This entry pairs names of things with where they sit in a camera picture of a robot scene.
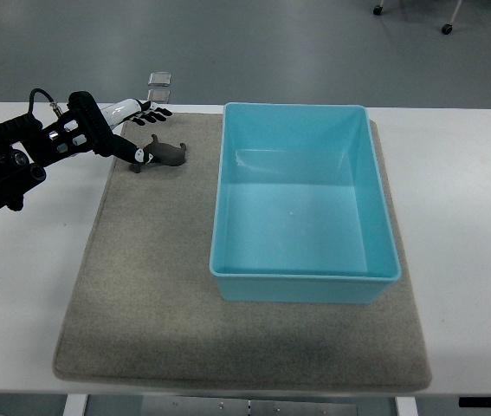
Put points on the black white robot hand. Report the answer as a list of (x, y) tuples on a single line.
[(138, 112)]

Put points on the brown toy hippo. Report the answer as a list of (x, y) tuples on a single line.
[(158, 152)]

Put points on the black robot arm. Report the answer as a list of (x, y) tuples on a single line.
[(27, 147)]

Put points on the blue plastic box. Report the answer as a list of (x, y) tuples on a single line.
[(301, 214)]

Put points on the lower floor socket plate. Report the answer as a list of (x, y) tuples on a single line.
[(159, 95)]

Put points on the floor socket plate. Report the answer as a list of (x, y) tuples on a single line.
[(159, 79), (159, 95)]

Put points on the upper floor socket plate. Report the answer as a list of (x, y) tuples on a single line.
[(159, 79)]

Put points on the grey felt mat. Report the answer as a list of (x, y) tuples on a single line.
[(145, 308)]

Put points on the left chair caster wheel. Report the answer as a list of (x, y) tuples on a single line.
[(377, 10)]

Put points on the chair caster wheel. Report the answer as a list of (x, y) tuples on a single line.
[(446, 29), (377, 10)]

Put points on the right chair caster wheel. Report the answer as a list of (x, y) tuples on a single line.
[(446, 29)]

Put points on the metal table frame crossbar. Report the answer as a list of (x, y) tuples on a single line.
[(181, 405)]

